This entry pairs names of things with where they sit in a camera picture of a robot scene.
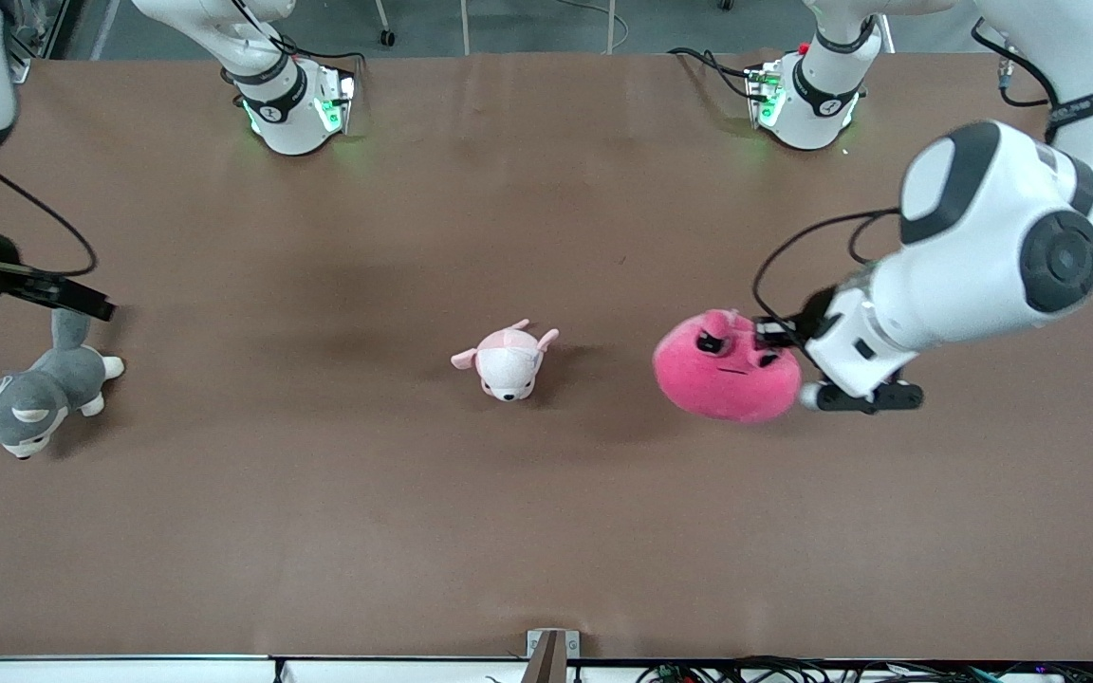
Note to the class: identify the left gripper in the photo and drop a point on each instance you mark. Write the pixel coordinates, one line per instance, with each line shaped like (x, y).
(813, 312)

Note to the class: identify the round pink plush toy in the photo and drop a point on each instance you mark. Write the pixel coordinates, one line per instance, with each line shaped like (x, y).
(722, 379)

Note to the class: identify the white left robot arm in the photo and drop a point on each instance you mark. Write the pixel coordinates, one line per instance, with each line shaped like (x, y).
(983, 237)

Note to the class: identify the grey husky plush toy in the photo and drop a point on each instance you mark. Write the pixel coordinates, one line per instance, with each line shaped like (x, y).
(34, 398)

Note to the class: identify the white pink plush puppy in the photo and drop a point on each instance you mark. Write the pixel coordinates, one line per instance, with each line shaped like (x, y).
(507, 365)

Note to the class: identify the white metal leg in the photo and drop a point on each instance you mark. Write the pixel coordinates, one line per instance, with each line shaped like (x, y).
(611, 28)
(465, 28)

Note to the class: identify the chair leg with caster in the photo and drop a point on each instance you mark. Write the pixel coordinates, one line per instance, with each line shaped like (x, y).
(386, 38)

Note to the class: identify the aluminium frame profile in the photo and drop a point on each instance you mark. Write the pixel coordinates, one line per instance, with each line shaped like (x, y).
(25, 66)

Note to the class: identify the white table edge rail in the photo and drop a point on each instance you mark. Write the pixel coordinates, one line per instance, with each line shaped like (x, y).
(129, 672)

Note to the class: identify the metal table edge bracket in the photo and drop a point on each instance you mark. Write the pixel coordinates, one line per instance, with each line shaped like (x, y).
(546, 659)

